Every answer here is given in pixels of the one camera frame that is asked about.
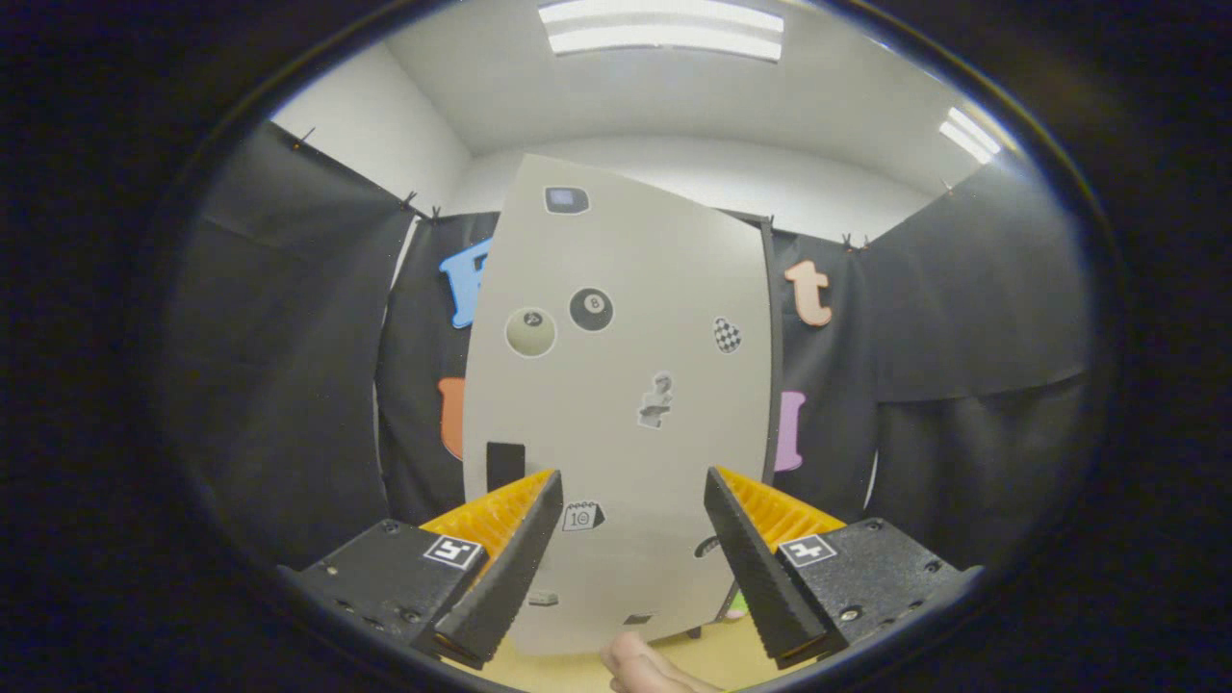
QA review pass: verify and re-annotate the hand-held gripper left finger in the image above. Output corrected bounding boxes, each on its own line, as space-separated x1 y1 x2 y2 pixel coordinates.
279 468 565 672

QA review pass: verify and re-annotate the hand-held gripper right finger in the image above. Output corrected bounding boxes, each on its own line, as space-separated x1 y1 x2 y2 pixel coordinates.
703 465 985 672

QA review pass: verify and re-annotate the black door handle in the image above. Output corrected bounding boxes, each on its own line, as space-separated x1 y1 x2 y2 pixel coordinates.
486 442 526 494

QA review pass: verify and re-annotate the white shoe cabinet door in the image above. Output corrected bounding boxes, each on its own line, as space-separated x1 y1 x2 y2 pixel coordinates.
462 154 774 657

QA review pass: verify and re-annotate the grey shoe cabinet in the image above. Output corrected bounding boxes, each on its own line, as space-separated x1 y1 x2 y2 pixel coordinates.
688 210 781 641

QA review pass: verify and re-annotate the black backdrop cloth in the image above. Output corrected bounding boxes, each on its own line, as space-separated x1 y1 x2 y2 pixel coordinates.
164 120 1103 569

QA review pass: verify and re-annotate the small ceiling light panel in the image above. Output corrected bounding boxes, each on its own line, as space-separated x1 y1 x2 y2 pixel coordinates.
938 106 1003 166

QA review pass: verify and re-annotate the long ceiling light panel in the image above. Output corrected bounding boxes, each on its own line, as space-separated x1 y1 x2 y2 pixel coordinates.
537 0 786 63

